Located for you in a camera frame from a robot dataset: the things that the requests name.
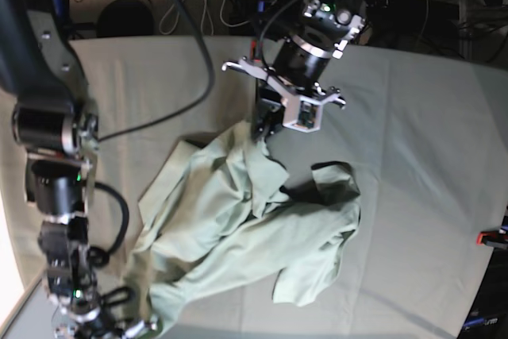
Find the red clamp at centre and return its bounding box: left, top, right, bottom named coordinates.
left=249, top=39, right=259, bottom=61

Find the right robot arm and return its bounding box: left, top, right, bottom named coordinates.
left=1, top=0, right=162, bottom=338

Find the grey-green table cloth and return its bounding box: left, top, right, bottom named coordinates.
left=0, top=36, right=508, bottom=339

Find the light green polo t-shirt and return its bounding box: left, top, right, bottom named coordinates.
left=122, top=121, right=361, bottom=333

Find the red clamp at right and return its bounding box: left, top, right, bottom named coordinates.
left=476, top=225, right=508, bottom=250

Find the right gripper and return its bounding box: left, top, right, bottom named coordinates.
left=54, top=286, right=161, bottom=338

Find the black round stool base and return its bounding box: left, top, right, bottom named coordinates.
left=96, top=0, right=155, bottom=38

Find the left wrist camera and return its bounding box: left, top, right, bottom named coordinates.
left=282, top=95, right=324, bottom=133

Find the red clamp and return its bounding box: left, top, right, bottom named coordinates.
left=249, top=39, right=259, bottom=61
left=476, top=225, right=508, bottom=250

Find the black power strip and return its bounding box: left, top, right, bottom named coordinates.
left=364, top=0, right=389, bottom=9

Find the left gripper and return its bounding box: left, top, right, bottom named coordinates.
left=221, top=57, right=346, bottom=141

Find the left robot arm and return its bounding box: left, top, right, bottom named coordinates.
left=221, top=0, right=366, bottom=141

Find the blue clamp at bottom right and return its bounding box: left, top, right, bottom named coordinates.
left=462, top=316, right=499, bottom=331

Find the white plastic bin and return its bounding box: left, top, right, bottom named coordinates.
left=1, top=274, right=57, bottom=339

